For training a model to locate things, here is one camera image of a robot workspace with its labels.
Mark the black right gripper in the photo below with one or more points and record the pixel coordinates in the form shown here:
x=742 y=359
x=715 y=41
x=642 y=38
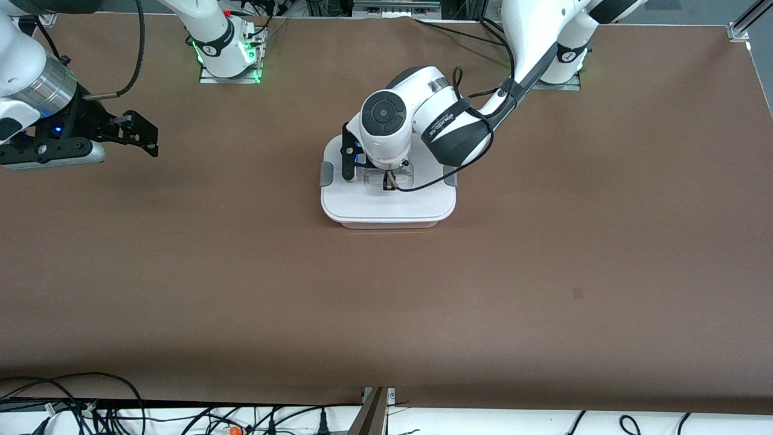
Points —
x=89 y=122

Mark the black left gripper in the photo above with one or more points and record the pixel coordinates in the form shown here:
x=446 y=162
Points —
x=389 y=180

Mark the white box lid grey latches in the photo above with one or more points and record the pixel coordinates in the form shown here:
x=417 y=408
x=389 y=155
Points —
x=386 y=205

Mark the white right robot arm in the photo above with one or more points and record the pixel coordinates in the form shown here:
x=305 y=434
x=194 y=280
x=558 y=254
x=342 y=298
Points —
x=18 y=60

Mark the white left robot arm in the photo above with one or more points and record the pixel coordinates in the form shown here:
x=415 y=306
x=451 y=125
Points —
x=435 y=90

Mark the pink plastic box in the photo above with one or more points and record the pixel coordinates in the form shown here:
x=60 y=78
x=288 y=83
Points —
x=392 y=224

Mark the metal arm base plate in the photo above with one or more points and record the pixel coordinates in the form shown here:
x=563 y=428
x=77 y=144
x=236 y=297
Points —
x=558 y=86
x=232 y=77

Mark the aluminium corner bracket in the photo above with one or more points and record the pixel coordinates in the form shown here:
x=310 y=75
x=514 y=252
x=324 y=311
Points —
x=45 y=21

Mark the grey metal rail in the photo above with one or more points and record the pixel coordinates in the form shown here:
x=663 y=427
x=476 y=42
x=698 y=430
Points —
x=395 y=6

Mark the aluminium frame profile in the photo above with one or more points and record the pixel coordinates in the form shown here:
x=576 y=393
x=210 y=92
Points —
x=743 y=27

